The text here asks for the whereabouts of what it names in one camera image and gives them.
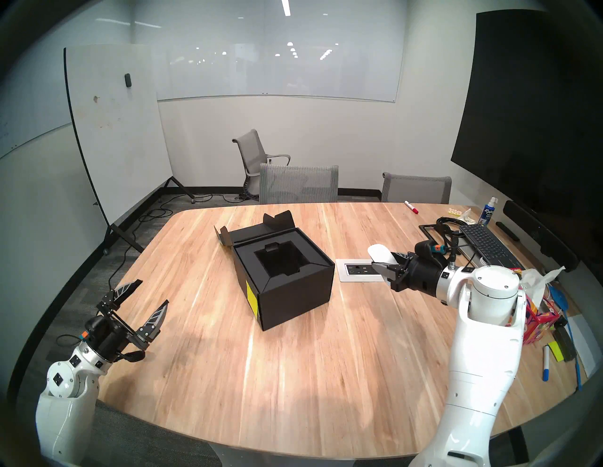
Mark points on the clean glass wall whiteboard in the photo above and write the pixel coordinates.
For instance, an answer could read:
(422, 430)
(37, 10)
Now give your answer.
(282, 70)

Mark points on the white computer mouse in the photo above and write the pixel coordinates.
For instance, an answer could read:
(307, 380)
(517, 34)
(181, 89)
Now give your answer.
(380, 253)

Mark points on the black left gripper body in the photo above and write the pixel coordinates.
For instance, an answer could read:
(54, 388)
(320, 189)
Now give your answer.
(120, 348)

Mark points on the grey fabric chair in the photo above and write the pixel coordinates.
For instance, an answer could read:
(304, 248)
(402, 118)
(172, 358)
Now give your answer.
(414, 189)

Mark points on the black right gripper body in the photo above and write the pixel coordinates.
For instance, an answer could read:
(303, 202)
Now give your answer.
(421, 275)

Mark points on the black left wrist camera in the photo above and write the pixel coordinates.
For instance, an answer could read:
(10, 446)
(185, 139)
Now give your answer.
(97, 328)

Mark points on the black foam box insert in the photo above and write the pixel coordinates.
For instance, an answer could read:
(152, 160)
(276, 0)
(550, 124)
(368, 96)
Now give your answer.
(315, 263)

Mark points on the black remote control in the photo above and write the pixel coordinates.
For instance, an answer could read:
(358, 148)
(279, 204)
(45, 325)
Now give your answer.
(506, 231)

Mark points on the red floral tissue box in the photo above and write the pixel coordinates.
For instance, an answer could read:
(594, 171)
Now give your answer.
(541, 325)

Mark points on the silver table power outlet panel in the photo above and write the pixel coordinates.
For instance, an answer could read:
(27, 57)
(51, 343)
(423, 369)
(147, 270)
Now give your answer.
(358, 270)

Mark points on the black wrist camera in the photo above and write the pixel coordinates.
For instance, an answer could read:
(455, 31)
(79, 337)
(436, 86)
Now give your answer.
(97, 328)
(427, 248)

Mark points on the grey office chair with armrests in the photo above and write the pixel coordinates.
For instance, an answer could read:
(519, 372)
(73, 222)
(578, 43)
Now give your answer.
(249, 148)

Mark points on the yellow rectangular box sticker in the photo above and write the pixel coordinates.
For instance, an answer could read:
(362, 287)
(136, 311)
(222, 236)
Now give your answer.
(252, 299)

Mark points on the whiteboard cleaner spray bottle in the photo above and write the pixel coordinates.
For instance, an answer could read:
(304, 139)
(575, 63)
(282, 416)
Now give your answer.
(485, 215)

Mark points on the large black whiteboard eraser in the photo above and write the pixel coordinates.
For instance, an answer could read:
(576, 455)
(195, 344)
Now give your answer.
(565, 343)

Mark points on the red whiteboard marker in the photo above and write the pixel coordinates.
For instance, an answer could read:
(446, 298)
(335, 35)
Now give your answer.
(411, 207)

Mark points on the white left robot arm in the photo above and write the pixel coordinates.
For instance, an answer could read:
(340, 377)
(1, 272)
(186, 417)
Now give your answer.
(61, 419)

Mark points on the yellow sticky note pad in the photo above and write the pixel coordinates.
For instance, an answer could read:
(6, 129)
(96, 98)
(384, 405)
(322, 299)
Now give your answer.
(556, 351)

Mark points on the blue whiteboard marker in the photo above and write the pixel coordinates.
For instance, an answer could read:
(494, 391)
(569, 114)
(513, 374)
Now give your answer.
(545, 362)

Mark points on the black video bar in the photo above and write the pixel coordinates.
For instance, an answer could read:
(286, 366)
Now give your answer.
(537, 234)

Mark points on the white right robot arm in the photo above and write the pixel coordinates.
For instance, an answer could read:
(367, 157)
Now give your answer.
(480, 358)

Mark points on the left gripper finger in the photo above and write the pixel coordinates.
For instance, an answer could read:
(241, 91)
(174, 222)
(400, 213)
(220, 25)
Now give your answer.
(154, 327)
(118, 296)

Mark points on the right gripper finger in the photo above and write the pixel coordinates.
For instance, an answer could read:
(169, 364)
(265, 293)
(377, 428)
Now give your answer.
(387, 270)
(404, 257)

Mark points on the crumpled white tissue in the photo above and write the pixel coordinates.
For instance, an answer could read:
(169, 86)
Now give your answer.
(468, 215)

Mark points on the large black wall screen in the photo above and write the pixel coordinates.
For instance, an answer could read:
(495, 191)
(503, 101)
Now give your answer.
(523, 117)

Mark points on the black keyboard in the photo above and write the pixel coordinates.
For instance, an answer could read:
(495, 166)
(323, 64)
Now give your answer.
(471, 255)
(487, 245)

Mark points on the grey mesh chair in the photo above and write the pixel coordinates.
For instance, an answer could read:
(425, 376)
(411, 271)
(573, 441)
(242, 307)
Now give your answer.
(299, 186)

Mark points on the black cardboard box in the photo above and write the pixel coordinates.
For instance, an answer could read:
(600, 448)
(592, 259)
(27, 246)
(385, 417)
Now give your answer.
(297, 301)

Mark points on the rolling whiteboard on black stand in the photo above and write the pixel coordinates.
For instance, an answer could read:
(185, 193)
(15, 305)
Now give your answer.
(118, 136)

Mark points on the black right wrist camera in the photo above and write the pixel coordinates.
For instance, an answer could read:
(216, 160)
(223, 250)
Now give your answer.
(427, 248)

